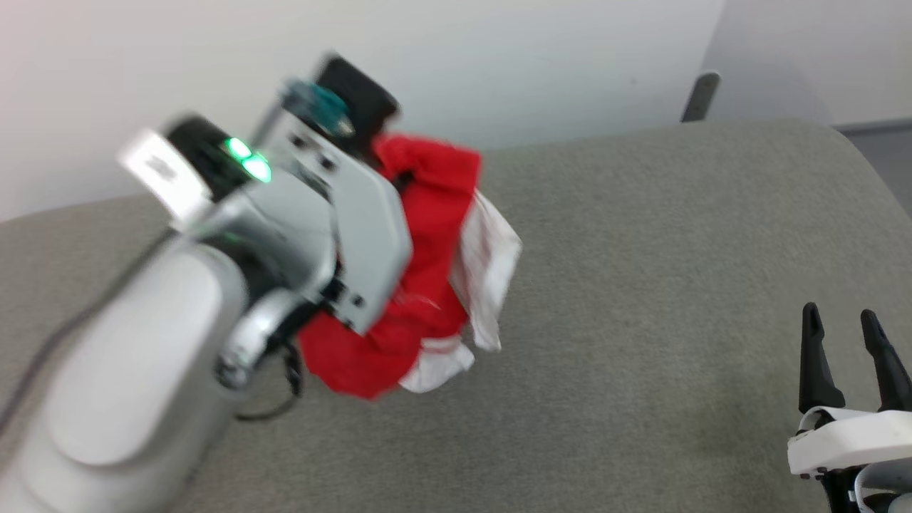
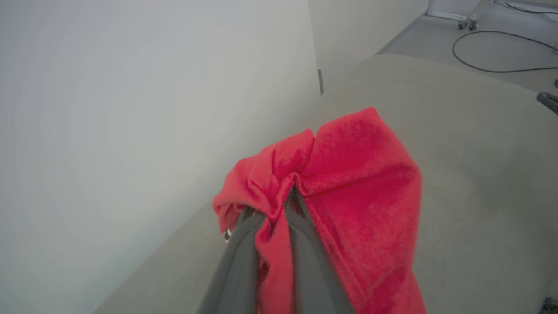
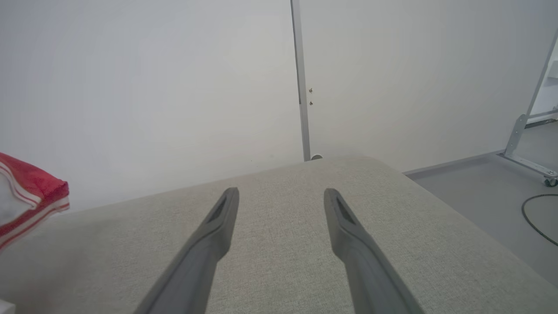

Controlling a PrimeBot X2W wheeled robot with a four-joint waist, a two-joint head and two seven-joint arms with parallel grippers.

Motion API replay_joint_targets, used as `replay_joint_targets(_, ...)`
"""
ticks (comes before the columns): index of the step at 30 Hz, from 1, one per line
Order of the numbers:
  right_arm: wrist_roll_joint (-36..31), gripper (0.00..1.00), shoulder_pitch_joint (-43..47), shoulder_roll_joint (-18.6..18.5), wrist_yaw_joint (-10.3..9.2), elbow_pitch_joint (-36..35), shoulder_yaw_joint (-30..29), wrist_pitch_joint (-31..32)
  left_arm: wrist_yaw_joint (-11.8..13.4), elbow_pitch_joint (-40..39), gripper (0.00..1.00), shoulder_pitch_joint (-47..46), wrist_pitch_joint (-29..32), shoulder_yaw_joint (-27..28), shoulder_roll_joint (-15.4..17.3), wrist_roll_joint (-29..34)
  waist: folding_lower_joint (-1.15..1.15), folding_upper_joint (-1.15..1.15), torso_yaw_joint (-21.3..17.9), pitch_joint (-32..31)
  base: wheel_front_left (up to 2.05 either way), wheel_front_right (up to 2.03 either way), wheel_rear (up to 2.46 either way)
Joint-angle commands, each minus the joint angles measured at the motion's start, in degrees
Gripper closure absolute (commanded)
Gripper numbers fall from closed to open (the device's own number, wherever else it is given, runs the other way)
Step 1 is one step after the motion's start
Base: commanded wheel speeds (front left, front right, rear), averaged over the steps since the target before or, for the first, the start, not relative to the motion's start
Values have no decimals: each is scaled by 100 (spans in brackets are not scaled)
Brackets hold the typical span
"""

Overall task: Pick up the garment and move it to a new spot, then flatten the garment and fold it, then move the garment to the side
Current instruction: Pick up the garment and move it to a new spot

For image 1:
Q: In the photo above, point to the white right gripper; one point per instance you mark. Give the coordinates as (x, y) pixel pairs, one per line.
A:
(855, 438)

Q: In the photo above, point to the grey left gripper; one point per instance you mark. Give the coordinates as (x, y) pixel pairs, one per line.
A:
(367, 228)

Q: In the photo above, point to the red and white basketball jersey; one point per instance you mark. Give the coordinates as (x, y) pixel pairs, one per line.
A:
(434, 214)

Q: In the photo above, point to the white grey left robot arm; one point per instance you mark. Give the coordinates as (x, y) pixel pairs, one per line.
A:
(135, 370)

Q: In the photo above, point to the grey fabric sofa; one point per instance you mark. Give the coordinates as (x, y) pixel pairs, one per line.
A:
(641, 299)

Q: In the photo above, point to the dark grey baseboard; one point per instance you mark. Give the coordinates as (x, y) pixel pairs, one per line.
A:
(876, 128)

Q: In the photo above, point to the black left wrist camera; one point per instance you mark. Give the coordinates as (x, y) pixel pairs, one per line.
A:
(360, 100)

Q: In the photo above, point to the dark grey metal post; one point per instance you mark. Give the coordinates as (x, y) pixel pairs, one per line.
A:
(700, 96)

